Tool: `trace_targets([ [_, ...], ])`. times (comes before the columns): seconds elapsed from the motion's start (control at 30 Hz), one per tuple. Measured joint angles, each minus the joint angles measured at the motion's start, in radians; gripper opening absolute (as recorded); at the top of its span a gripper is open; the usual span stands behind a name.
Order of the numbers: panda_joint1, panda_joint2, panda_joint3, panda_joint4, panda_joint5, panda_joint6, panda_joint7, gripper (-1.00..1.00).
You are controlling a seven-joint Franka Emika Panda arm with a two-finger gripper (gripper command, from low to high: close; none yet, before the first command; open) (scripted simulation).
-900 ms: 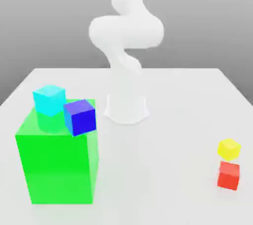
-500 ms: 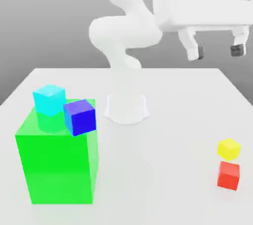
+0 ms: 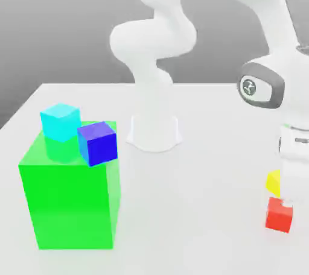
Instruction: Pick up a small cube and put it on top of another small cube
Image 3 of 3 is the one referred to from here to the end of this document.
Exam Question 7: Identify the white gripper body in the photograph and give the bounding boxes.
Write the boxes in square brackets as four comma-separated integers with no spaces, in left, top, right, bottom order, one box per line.
[278,125,309,162]

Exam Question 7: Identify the small yellow cube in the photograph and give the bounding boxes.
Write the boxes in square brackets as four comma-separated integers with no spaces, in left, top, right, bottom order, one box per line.
[265,169,281,198]

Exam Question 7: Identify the small red cube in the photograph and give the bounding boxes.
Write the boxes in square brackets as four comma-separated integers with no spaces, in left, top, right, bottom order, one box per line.
[265,196,294,234]

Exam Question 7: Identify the small blue cube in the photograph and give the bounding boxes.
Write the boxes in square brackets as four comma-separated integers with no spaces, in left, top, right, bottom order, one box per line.
[77,121,118,168]

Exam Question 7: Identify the small mint green cube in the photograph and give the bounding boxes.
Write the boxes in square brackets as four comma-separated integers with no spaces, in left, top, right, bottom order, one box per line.
[44,134,81,164]

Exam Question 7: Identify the small cyan cube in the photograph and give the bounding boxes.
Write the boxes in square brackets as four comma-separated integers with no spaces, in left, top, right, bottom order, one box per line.
[40,103,82,144]

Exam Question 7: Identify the large green box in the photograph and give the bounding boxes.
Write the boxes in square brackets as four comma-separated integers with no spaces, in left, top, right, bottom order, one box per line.
[18,121,121,250]

